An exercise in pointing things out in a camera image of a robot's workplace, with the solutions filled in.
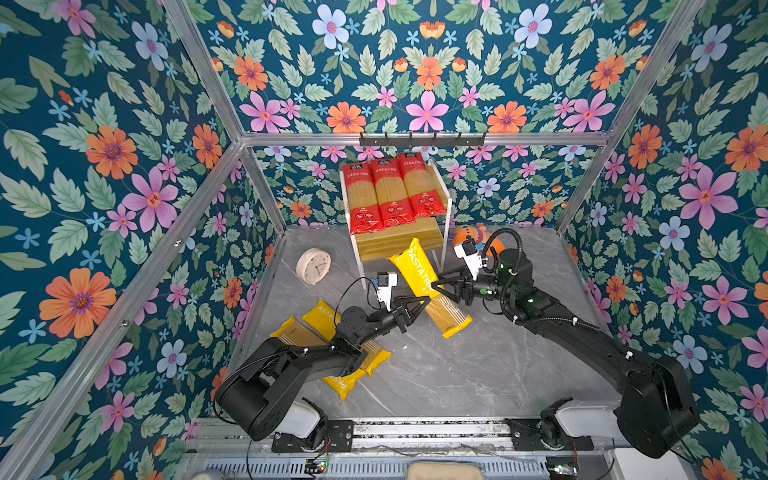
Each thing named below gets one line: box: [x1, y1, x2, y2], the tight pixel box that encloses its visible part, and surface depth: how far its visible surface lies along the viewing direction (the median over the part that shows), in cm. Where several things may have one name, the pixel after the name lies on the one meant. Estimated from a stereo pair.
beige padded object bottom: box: [406, 461, 484, 480], surface depth 67 cm
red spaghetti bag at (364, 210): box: [342, 162, 385, 235], surface depth 79 cm
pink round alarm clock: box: [296, 247, 332, 285], surface depth 101 cm
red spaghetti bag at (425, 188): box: [397, 152, 446, 219], surface depth 83 cm
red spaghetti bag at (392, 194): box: [370, 159, 416, 229], surface depth 81 cm
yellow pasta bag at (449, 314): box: [387, 238, 473, 339], surface depth 72 cm
